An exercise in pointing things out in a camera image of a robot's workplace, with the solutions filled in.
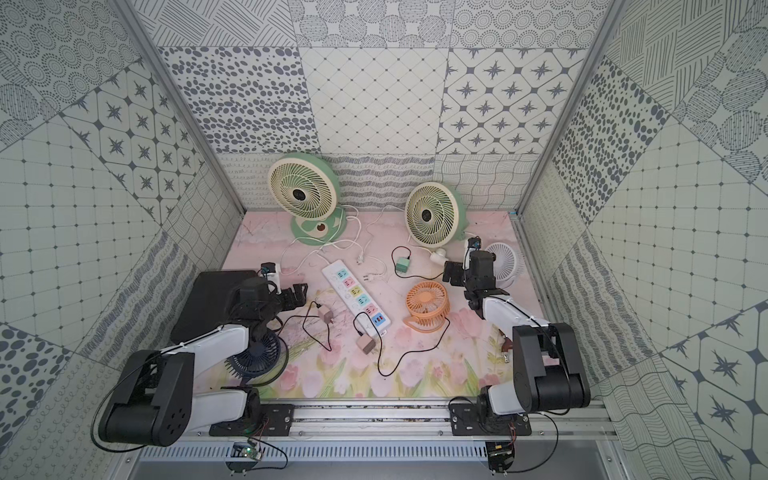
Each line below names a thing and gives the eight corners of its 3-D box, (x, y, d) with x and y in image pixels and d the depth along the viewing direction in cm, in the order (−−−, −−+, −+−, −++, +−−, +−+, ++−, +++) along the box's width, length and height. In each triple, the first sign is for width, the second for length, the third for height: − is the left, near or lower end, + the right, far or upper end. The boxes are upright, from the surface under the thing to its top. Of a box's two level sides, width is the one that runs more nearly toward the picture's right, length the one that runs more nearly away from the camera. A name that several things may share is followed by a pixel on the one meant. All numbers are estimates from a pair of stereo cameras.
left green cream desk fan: (308, 259, 106) (282, 192, 82) (288, 230, 115) (258, 162, 90) (352, 234, 114) (341, 166, 89) (330, 209, 123) (314, 141, 98)
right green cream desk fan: (405, 253, 108) (407, 218, 93) (404, 217, 119) (406, 181, 105) (459, 253, 108) (469, 218, 93) (452, 217, 119) (460, 181, 105)
